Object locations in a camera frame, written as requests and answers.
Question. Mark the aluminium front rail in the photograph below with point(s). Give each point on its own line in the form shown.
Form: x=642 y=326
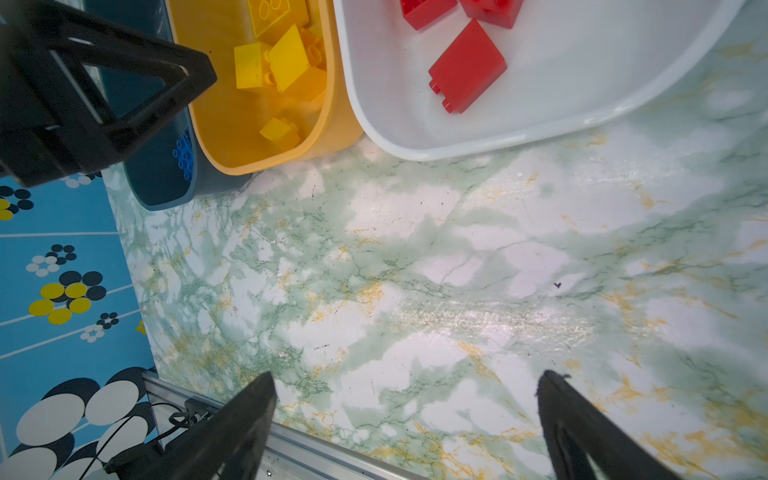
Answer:
x=289 y=454

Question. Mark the dark teal plastic bin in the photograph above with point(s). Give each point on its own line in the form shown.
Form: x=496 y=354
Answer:
x=152 y=172

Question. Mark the blue lego brick narrow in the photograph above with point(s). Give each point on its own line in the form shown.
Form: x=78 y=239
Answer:
x=184 y=155

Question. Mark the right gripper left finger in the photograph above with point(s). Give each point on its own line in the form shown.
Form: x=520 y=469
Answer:
x=230 y=445

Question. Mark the yellow plastic bin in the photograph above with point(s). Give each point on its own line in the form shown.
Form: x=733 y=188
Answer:
x=228 y=120

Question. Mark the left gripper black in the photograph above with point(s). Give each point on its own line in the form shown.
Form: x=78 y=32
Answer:
x=80 y=93

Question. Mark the white plastic bin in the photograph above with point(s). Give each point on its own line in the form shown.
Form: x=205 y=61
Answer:
x=570 y=65

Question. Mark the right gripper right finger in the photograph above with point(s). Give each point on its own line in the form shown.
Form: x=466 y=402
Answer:
x=579 y=437

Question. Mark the small yellow lego brick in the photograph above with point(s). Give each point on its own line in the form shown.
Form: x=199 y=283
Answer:
x=281 y=133

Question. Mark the red lego brick long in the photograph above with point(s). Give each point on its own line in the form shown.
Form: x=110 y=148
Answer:
x=419 y=14

